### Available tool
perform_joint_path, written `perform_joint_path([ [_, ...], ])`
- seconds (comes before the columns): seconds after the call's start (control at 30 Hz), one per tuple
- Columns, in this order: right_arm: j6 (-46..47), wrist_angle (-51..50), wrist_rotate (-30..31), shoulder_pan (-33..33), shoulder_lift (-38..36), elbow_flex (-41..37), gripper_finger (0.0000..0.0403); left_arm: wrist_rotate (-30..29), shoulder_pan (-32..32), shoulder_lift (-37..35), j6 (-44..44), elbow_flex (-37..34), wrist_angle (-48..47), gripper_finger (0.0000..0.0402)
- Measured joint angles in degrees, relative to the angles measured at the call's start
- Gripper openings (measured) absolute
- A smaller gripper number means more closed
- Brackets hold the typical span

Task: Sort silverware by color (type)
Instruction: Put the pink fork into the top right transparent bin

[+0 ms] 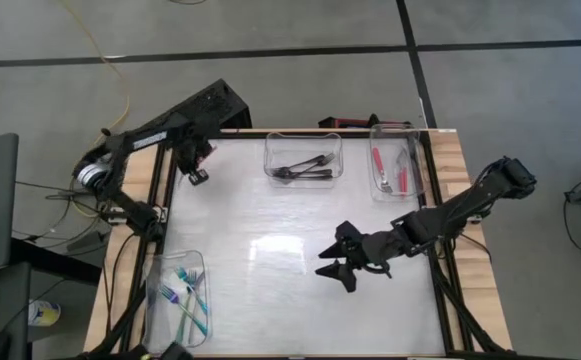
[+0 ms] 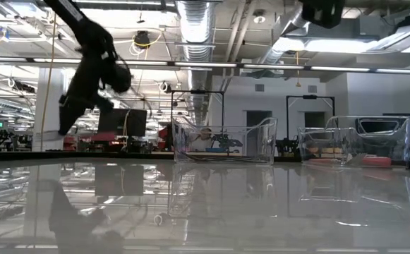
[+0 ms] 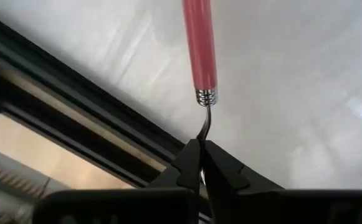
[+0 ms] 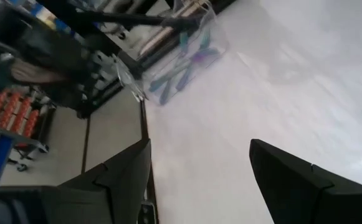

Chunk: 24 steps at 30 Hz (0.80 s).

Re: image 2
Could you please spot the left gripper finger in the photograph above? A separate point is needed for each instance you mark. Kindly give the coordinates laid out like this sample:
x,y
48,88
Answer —
x,y
64,116
76,114

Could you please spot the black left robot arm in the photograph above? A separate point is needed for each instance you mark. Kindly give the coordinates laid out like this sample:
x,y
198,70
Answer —
x,y
84,28

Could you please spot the small background robot arm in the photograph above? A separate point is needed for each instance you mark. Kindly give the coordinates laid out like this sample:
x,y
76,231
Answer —
x,y
229,142

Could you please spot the red cart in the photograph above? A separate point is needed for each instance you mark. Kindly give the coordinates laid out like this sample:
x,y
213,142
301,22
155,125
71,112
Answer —
x,y
70,144

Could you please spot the white building column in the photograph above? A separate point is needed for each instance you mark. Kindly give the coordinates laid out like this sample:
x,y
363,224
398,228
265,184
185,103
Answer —
x,y
37,106

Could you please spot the black ceiling device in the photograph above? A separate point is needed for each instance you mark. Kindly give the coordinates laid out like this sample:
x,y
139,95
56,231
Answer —
x,y
142,39

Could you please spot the long ceiling light bar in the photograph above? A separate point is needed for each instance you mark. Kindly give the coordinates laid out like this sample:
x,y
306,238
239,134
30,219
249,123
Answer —
x,y
204,64

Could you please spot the person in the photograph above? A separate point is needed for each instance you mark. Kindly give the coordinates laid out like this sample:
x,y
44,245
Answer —
x,y
203,141

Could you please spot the clear plastic bin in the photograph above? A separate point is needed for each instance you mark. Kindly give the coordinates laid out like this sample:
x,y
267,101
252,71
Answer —
x,y
331,144
261,141

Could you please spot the large silver air duct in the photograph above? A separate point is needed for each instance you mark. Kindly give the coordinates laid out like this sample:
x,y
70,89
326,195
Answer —
x,y
289,31

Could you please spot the grey wall vent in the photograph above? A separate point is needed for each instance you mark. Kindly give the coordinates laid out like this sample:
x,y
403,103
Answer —
x,y
312,88
259,87

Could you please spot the black metal frame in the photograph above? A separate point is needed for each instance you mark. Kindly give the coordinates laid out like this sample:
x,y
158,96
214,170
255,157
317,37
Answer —
x,y
310,96

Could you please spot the round silver air duct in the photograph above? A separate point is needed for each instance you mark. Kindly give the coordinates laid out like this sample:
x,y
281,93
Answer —
x,y
195,28

